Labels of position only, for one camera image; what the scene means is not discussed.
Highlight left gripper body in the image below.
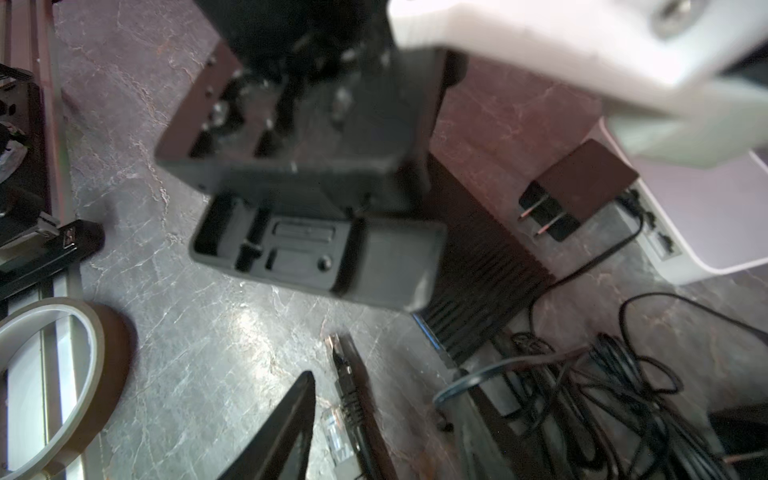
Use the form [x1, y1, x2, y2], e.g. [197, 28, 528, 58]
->
[155, 1, 466, 216]

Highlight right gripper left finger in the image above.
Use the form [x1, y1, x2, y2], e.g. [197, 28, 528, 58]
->
[218, 371, 316, 480]

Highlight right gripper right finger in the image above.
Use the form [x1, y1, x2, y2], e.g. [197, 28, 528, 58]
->
[446, 386, 552, 479]

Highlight white small network switch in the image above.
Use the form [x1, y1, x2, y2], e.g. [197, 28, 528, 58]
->
[588, 119, 767, 285]

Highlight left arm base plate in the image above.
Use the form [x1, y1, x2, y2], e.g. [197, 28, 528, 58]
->
[1, 64, 51, 210]

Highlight black power adapter with cable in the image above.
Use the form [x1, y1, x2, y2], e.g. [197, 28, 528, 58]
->
[433, 306, 730, 479]

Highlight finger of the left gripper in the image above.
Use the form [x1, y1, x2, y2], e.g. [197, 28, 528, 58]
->
[189, 195, 447, 312]

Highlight black cable ring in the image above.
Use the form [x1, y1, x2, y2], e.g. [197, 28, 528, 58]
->
[0, 298, 139, 480]

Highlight black network switch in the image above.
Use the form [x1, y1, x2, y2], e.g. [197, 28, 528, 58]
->
[416, 156, 555, 368]

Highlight black power adapter left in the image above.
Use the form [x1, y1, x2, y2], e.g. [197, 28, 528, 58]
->
[518, 139, 639, 242]

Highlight black ethernet cable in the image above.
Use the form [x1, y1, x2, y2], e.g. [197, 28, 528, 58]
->
[320, 332, 400, 480]

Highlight aluminium front rail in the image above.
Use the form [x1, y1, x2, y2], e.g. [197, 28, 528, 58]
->
[0, 0, 106, 480]

